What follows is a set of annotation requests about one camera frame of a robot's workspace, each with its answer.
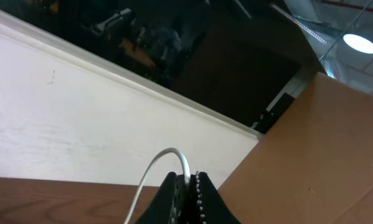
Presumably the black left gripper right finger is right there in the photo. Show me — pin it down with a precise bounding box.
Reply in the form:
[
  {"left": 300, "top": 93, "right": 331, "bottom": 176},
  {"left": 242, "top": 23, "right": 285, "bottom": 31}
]
[{"left": 186, "top": 172, "right": 240, "bottom": 224}]

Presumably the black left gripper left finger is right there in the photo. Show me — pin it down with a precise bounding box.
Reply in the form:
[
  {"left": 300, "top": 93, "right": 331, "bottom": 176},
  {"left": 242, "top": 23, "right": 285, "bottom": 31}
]
[{"left": 135, "top": 172, "right": 186, "bottom": 224}]

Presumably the white usb cable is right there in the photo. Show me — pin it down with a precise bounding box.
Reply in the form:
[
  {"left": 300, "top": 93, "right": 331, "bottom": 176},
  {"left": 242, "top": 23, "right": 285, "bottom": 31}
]
[{"left": 123, "top": 147, "right": 191, "bottom": 224}]

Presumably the round ceiling light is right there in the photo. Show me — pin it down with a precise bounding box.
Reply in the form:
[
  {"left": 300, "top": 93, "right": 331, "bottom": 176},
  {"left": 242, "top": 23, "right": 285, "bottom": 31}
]
[{"left": 343, "top": 34, "right": 373, "bottom": 54}]

